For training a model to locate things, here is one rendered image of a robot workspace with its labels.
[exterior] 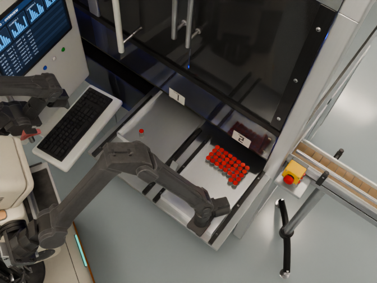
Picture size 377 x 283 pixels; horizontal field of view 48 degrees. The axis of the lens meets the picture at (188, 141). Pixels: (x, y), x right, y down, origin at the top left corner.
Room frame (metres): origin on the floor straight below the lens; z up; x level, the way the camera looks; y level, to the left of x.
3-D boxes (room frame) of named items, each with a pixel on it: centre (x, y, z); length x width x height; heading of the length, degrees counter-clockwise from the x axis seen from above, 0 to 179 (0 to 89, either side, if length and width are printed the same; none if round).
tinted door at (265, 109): (0.96, -0.15, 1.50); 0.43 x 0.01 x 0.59; 58
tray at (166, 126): (1.01, 0.12, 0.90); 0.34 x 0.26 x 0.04; 148
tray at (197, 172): (0.74, -0.11, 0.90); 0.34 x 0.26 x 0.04; 148
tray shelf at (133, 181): (0.86, 0.01, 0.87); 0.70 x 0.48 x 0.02; 58
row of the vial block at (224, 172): (0.81, -0.16, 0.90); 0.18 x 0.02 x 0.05; 58
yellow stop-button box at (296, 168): (0.80, -0.44, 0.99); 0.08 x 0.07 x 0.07; 148
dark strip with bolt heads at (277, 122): (0.85, -0.31, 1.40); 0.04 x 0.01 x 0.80; 58
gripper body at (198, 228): (0.55, -0.08, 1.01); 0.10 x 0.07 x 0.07; 148
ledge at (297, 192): (0.83, -0.48, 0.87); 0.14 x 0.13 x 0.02; 148
